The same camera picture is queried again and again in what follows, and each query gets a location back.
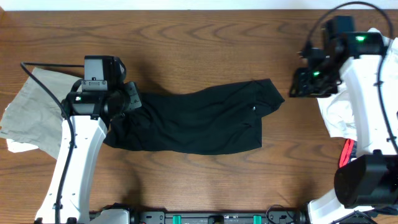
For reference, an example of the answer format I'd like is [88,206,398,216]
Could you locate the crumpled white shirt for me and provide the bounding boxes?
[318,37,397,140]

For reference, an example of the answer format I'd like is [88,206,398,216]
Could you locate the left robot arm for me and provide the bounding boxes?
[35,55,142,223]

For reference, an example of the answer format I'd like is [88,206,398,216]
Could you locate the grey red-trimmed shorts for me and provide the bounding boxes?
[338,139,357,168]

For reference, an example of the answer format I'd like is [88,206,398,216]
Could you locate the black t-shirt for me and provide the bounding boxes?
[104,79,284,155]

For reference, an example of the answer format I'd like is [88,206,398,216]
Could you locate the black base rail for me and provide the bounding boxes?
[90,205,308,224]

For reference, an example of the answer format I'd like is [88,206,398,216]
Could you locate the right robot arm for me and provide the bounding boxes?
[289,16,397,223]

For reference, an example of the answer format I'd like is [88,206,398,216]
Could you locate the left black cable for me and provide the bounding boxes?
[20,62,85,224]

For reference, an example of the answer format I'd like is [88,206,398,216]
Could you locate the folded olive grey garment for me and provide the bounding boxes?
[0,67,83,160]

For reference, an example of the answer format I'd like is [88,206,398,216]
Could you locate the white folded cloth under garment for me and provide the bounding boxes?
[6,139,39,153]

